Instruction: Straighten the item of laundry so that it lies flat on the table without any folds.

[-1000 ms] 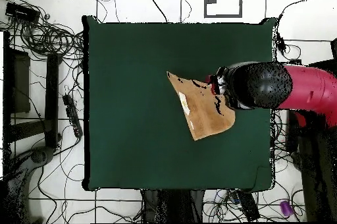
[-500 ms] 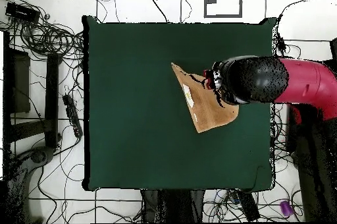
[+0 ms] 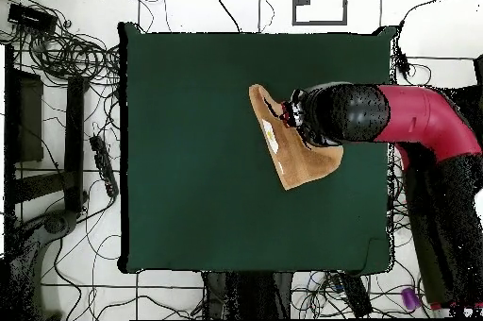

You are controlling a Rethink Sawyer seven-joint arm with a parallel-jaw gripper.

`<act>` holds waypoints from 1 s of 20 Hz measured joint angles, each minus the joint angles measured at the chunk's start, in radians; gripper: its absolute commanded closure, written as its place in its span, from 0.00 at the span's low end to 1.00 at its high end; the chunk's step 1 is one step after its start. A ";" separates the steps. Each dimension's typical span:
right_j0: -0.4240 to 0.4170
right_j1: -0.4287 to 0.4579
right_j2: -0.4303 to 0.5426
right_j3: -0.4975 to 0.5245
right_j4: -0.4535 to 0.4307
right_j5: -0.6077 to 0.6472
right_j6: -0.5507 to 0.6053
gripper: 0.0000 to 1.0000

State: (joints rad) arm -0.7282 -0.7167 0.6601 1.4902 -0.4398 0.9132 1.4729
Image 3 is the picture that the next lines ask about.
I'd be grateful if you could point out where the long black cable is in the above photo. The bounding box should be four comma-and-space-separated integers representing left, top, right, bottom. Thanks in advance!
204, 0, 242, 34

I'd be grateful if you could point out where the grey square floor frame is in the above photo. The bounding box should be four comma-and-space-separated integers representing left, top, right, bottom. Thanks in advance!
291, 0, 349, 26

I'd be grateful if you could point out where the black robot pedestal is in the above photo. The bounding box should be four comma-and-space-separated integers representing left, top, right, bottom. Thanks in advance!
201, 271, 294, 320

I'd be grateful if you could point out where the black power strip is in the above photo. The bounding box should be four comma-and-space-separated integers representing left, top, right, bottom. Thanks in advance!
89, 134, 120, 199

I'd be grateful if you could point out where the black cable connector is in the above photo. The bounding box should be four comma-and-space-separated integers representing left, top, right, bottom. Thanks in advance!
395, 50, 412, 77

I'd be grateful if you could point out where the small purple cylinder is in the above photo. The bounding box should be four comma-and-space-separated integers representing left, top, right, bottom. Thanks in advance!
400, 286, 422, 310

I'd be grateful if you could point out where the coiled black cable bundle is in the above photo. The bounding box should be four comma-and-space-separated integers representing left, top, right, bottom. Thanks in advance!
22, 24, 122, 86

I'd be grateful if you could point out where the black metal frame stand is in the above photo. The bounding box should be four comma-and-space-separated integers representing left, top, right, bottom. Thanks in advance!
3, 44, 91, 224

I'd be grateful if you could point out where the black power brick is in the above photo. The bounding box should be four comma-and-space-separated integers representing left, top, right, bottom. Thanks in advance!
336, 272, 375, 318

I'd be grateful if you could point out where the dark green table cloth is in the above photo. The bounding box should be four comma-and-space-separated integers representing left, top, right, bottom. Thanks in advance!
116, 21, 397, 275

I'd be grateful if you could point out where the grey curved stand base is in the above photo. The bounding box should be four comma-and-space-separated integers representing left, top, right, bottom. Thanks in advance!
8, 209, 81, 320

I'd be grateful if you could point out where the orange terry towel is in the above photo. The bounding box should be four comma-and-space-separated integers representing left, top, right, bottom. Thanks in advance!
247, 83, 345, 192

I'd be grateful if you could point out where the black flat box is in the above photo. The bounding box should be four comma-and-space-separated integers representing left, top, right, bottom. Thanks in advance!
7, 3, 58, 35

